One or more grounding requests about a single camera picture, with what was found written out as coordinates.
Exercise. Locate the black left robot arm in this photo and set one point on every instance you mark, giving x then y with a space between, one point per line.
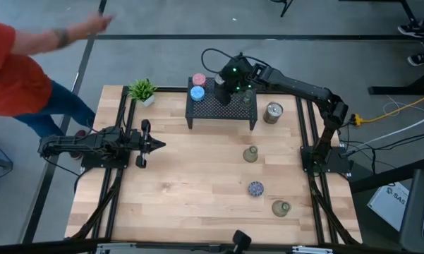
77 144

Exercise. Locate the blue patterned round tin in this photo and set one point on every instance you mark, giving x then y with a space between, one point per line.
197 94

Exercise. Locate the purple patterned round tin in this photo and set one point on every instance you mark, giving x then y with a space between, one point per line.
255 188

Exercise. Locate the silver candle jar orange label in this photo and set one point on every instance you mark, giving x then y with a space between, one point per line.
218 79

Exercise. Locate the black desk frame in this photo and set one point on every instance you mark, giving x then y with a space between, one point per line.
391 90

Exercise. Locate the silver metal bracket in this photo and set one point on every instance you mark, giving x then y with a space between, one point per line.
312 249
116 246

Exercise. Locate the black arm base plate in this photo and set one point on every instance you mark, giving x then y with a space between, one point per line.
338 166
91 163

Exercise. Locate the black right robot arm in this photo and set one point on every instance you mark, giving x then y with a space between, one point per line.
303 88

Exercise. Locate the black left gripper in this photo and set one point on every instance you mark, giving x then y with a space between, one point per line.
139 143

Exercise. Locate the black diagonal beam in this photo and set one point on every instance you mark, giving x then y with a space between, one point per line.
391 175

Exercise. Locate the grey laptop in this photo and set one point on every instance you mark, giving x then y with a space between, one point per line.
419 211

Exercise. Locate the white printed box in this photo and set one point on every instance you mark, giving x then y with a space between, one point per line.
388 204

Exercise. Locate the black mesh metal shelf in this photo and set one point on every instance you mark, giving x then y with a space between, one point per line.
211 111

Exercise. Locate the brown tin can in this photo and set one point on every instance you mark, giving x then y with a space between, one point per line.
272 113

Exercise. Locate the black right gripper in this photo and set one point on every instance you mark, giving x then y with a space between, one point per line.
238 79

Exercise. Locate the pink patterned round tin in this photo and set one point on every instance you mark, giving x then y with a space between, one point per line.
199 80

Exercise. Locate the black horizontal bar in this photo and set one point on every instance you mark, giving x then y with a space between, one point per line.
39 246

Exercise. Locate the black tripod stand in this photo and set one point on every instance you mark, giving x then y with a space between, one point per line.
285 8

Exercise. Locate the black aluminium table frame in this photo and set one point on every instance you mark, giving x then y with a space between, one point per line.
169 89

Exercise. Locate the black block object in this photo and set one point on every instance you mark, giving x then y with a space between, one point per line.
241 240

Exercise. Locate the green plant in white pot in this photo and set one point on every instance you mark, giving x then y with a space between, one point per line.
142 90

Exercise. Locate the person's hand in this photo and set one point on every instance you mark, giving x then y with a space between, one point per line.
100 23

